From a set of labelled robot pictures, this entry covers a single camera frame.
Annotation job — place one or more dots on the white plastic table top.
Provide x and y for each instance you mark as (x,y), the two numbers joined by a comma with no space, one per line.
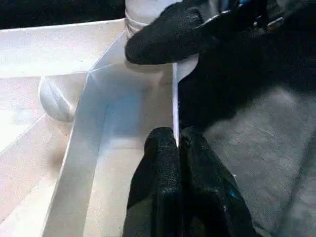
(74,123)

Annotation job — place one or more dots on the white plastic table leg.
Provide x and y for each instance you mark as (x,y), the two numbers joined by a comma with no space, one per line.
(143,12)

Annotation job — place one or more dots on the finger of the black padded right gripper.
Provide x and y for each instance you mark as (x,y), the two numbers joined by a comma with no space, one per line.
(168,42)

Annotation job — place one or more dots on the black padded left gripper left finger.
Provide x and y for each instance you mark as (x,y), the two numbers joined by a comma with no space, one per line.
(158,187)

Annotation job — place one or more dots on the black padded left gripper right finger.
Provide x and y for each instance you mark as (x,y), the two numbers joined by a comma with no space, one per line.
(209,195)

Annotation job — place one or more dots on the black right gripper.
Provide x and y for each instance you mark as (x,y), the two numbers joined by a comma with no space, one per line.
(247,12)

